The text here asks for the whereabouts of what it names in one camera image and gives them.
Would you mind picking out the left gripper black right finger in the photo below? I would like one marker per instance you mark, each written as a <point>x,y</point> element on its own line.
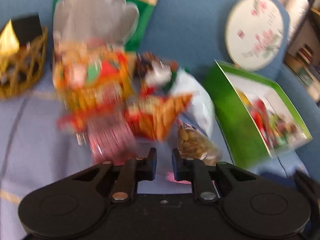
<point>198,174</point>

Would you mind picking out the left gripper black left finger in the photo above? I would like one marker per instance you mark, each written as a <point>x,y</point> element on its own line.
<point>133,172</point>

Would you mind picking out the clear peanut snack bag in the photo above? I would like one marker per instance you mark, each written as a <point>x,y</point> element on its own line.
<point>193,144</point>

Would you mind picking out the pink striped snack packet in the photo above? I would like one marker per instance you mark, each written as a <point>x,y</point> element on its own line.
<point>111,141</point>

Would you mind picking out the orange red snack packet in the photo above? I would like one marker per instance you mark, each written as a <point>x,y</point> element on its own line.
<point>151,117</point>

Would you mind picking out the white foil snack packet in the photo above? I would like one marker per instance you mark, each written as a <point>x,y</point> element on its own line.
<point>201,108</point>

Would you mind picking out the yellow bread roll packet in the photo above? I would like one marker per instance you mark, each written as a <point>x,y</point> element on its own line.
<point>90,80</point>

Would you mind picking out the orange brown date packet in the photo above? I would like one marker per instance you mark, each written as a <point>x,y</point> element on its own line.
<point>146,62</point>

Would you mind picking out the yellow snack packet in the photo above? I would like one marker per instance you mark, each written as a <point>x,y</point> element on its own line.
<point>244,98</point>

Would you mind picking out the red cracker snack packet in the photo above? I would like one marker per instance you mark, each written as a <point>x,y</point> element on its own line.
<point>259,114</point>

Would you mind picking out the red white small packet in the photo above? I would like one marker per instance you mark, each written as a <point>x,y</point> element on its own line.
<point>154,80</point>

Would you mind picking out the green cardboard box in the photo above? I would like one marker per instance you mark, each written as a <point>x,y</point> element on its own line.
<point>244,138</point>

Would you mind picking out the dark shelving unit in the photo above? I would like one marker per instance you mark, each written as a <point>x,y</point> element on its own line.
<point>302,56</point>

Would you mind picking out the blue fabric sofa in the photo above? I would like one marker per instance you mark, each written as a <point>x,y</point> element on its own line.
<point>191,31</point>

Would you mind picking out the round floral fan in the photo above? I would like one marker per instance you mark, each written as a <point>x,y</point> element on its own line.
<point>254,33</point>

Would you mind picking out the large beige grain pouch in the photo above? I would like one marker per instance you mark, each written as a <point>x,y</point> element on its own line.
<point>119,23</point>

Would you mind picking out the black and gold box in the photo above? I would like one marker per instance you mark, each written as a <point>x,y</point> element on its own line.
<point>19,32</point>

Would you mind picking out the gold wire basket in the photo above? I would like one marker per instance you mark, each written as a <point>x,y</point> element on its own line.
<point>21,71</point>

